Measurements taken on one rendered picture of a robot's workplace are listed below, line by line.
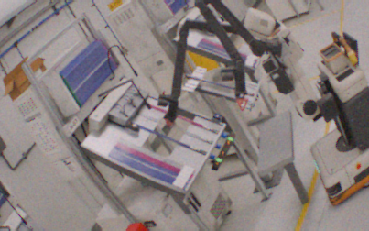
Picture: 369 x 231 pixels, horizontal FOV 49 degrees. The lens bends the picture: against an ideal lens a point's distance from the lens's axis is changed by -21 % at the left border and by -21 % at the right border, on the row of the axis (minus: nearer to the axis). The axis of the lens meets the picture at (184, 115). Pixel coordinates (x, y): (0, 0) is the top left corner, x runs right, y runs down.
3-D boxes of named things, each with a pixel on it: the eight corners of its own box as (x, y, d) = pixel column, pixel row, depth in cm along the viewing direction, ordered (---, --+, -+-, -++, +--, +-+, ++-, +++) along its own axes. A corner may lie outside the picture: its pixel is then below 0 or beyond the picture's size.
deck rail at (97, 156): (184, 198, 283) (186, 192, 279) (183, 200, 281) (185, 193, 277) (81, 149, 297) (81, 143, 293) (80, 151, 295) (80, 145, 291)
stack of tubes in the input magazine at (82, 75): (118, 66, 333) (100, 37, 324) (81, 106, 295) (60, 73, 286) (106, 72, 340) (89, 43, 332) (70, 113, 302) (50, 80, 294)
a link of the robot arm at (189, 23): (180, 18, 283) (180, 16, 292) (178, 38, 288) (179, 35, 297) (254, 27, 284) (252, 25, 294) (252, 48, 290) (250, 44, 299)
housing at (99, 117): (131, 97, 346) (134, 81, 337) (98, 138, 309) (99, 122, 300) (122, 93, 347) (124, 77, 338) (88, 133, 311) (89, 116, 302)
